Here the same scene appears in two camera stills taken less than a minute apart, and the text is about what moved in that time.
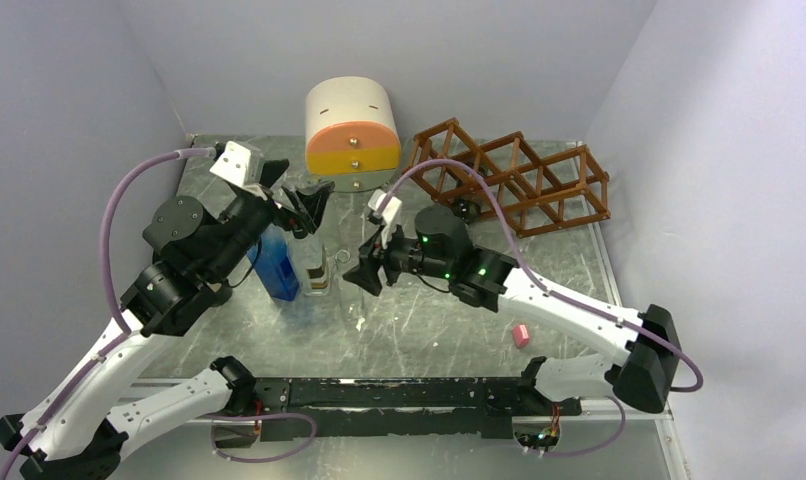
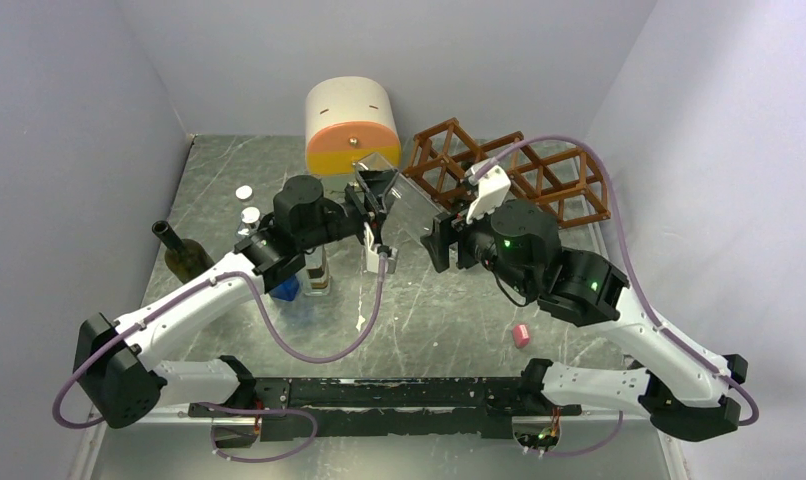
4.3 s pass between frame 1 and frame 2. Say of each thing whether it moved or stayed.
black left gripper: moved
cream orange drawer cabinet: stayed
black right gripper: moved
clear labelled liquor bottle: stayed
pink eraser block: stayed
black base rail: stayed
